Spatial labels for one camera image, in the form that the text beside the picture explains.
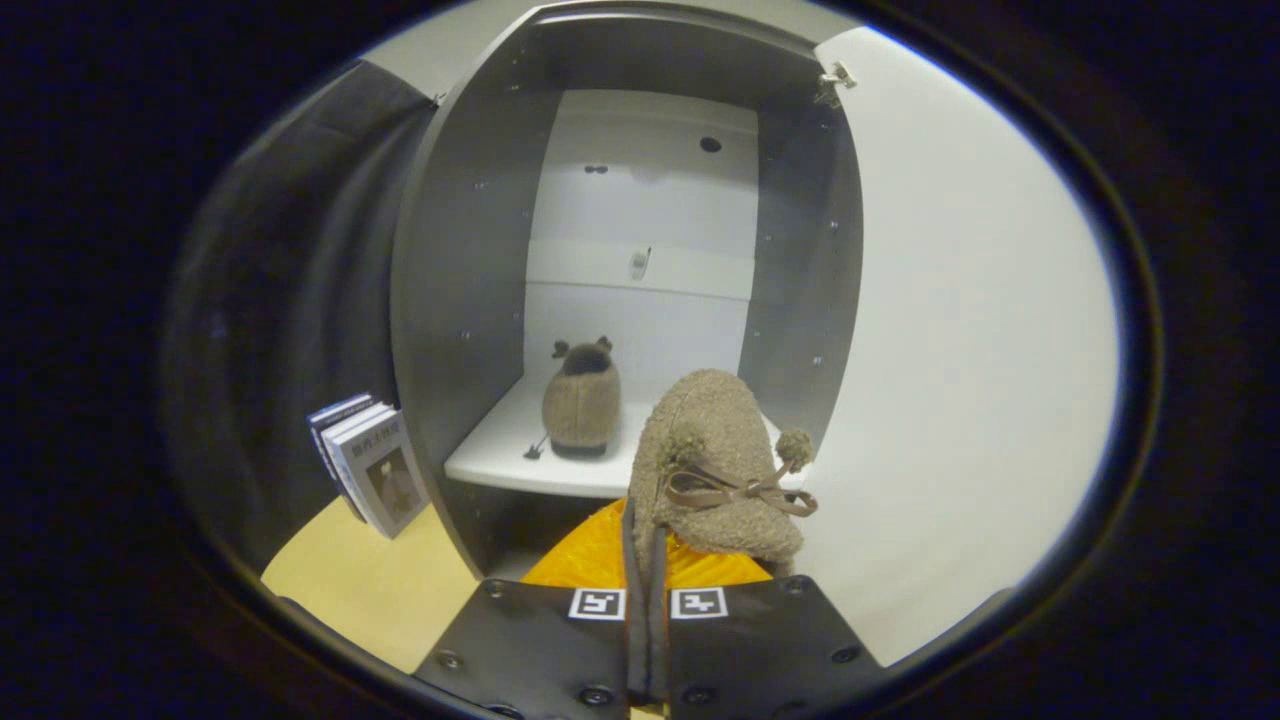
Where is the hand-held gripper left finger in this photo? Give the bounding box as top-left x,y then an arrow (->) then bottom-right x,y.
412,498 -> 649,720

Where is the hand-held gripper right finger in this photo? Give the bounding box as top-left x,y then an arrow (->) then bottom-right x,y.
648,530 -> 891,720

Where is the fuzzy brown shoe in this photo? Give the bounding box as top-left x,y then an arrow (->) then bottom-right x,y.
627,368 -> 820,582
541,336 -> 624,460

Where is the dark grey shoe cabinet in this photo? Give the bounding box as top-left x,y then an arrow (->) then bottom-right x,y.
389,4 -> 867,583

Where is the grey portrait cover book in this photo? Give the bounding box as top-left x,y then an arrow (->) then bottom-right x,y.
328,412 -> 432,540

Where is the dark blue cover book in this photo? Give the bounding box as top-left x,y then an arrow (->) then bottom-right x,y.
307,392 -> 375,521

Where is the black backdrop cloth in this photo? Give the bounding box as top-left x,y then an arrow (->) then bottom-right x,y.
163,60 -> 443,581

